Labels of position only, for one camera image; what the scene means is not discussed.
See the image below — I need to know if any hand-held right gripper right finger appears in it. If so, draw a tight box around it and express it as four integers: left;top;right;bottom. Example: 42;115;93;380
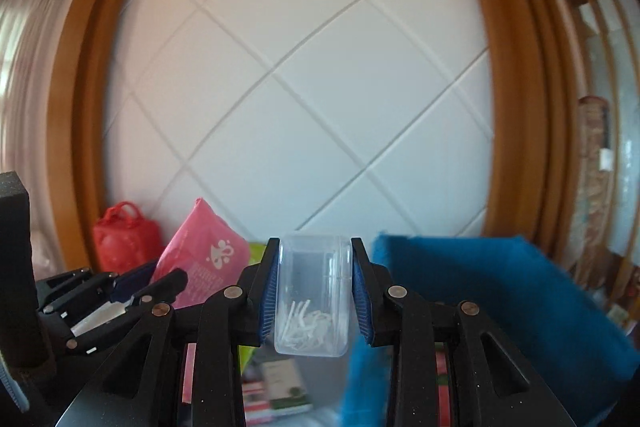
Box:
350;237;576;427

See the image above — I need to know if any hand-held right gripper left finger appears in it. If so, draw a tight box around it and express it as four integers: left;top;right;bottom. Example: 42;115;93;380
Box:
55;237;281;427

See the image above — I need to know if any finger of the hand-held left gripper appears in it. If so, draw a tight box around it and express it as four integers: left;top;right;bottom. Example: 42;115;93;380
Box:
65;269;190;355
37;261;160;308

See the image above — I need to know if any pink plastic packet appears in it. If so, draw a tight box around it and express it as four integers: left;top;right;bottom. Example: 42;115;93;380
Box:
150;198;251;308

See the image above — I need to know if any clear plastic floss pick box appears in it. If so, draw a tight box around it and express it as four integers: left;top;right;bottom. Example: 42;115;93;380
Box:
274;234;355;357

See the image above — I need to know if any blue plastic crate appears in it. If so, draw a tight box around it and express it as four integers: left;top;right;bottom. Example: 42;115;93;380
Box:
340;232;636;427

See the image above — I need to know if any red bear-face case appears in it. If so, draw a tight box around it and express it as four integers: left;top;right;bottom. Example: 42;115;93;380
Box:
92;202;163;275

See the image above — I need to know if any white and green box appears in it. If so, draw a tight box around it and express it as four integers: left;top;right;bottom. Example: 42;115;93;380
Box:
260;354;313;410

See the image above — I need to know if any pink and white barcode box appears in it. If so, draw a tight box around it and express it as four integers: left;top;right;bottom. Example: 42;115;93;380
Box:
242;379;273;425

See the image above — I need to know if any white curtain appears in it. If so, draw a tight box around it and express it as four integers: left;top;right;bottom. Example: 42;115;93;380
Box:
0;0;71;188

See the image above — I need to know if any patterned rolled carpet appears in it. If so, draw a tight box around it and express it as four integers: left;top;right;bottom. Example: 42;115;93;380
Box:
575;96;613;288

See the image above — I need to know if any wooden glass partition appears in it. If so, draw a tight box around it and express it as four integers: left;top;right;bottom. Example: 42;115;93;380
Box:
557;0;640;308

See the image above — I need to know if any wooden headboard frame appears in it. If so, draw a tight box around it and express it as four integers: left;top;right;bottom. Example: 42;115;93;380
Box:
47;0;561;273

